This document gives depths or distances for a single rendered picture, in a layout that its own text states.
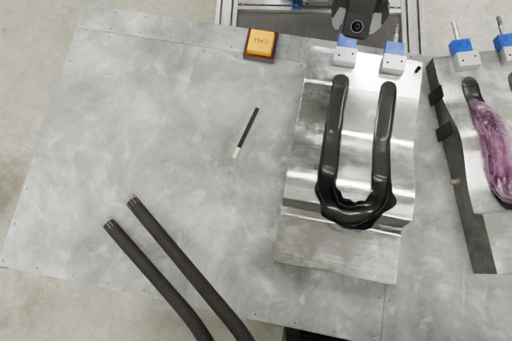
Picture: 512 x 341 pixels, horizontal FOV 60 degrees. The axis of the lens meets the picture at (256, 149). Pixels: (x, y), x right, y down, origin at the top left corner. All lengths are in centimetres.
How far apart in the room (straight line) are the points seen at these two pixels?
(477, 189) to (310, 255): 38
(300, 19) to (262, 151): 95
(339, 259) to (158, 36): 72
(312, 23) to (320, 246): 114
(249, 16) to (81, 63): 87
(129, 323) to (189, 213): 95
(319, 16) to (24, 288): 164
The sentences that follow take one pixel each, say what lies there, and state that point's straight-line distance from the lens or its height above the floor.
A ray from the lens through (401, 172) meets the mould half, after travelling 96.
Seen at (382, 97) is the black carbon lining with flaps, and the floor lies 88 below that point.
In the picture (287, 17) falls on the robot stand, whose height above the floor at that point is 21.
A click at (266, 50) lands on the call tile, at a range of 112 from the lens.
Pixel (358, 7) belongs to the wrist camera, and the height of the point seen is 116.
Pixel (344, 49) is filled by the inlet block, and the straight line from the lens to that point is 104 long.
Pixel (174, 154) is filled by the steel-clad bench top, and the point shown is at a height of 80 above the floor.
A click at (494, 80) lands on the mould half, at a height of 86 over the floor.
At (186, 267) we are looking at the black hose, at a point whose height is 88.
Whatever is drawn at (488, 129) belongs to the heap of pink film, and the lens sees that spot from 105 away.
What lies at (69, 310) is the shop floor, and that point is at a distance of 201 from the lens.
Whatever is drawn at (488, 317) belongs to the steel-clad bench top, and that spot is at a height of 80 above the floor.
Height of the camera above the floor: 182
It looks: 74 degrees down
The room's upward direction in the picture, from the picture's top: 10 degrees counter-clockwise
